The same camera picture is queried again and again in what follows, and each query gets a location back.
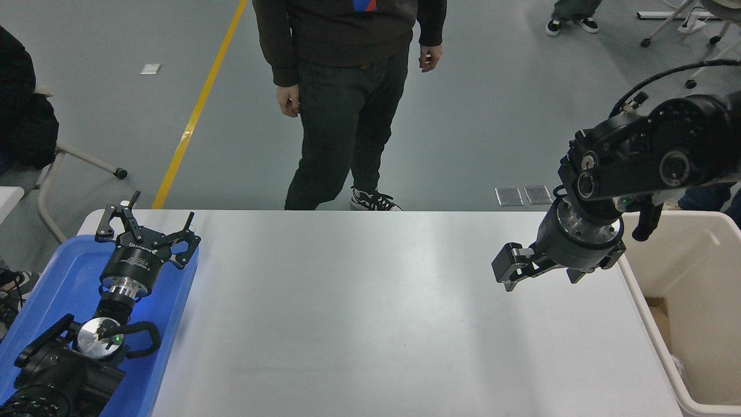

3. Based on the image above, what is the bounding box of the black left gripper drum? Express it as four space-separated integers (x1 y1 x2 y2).
100 229 175 297

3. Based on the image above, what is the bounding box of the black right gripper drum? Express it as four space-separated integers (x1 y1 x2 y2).
535 208 628 273

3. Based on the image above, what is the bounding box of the standing person's right hand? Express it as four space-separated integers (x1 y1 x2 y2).
276 83 301 119

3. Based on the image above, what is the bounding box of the standing person's left hand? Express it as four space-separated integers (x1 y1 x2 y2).
419 45 444 74

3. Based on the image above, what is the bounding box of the blue plastic tray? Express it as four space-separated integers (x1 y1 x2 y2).
0 235 199 417

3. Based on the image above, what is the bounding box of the white side table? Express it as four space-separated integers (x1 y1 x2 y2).
0 186 25 225

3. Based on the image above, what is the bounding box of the large pale plastic bin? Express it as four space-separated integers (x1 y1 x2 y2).
617 210 741 417

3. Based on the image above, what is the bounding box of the person's shoe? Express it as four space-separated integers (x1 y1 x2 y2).
0 269 40 338

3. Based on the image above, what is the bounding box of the seated person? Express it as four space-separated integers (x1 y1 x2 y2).
0 26 60 170

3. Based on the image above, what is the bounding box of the person in blue jeans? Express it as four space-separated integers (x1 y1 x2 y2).
677 182 741 230

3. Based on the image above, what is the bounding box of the standing person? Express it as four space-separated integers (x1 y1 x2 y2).
252 0 447 211

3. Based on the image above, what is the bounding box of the person in faded trousers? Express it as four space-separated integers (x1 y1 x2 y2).
545 0 603 37

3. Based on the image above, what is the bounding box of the white floor bar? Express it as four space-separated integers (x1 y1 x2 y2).
636 10 714 21

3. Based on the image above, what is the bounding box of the white wheeled chair base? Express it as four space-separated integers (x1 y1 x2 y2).
640 0 741 89

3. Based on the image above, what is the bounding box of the grey metal frame chair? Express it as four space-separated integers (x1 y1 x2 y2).
0 139 128 245

